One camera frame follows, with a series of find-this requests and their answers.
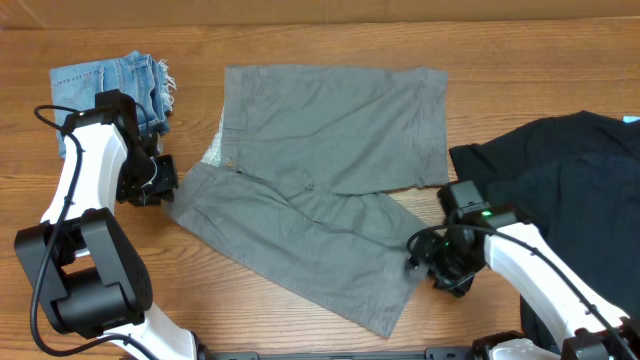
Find black t-shirt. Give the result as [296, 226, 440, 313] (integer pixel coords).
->
[449, 111, 639, 318]

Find light blue cloth piece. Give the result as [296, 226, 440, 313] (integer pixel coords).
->
[622, 115, 640, 123]

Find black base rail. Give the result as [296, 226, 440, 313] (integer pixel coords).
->
[206, 346, 470, 360]

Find folded blue denim shorts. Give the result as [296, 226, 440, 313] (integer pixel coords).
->
[49, 51, 176, 135]

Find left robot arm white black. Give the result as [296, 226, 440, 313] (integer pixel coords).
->
[14, 90, 211, 359]

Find grey shorts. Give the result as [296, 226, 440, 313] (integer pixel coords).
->
[166, 65, 448, 337]

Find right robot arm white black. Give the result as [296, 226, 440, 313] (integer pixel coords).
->
[407, 203, 639, 359]

